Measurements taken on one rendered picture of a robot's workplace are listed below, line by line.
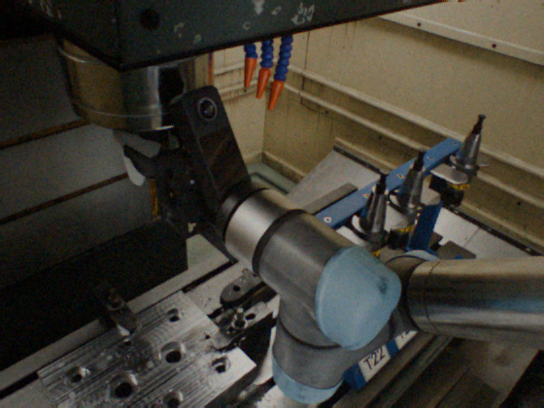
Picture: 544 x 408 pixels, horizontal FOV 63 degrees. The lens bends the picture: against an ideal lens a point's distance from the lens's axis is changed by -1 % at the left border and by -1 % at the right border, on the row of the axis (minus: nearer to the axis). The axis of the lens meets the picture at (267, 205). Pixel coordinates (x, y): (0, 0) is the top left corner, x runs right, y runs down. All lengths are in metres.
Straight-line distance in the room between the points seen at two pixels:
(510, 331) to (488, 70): 1.03
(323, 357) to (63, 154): 0.76
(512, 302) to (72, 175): 0.89
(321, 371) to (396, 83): 1.18
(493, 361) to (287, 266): 1.02
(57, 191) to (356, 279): 0.82
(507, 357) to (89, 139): 1.14
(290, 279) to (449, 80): 1.12
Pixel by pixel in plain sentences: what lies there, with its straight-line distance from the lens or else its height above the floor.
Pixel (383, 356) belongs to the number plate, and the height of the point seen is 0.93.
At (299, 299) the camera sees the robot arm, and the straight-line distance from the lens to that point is 0.37.
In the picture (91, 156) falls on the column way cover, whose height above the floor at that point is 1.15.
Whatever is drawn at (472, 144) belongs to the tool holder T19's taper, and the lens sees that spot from 0.99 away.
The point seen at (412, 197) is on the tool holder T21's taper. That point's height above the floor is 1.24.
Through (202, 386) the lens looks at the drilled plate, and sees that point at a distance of 0.81.
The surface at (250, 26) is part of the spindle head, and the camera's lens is 0.33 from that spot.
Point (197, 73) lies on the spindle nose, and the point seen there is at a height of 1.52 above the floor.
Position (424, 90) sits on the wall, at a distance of 1.47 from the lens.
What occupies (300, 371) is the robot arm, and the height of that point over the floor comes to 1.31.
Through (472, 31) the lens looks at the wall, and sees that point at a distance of 1.37.
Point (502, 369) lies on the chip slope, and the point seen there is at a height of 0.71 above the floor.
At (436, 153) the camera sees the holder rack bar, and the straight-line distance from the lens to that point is 1.02.
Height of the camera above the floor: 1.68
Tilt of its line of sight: 37 degrees down
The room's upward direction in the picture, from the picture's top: 5 degrees clockwise
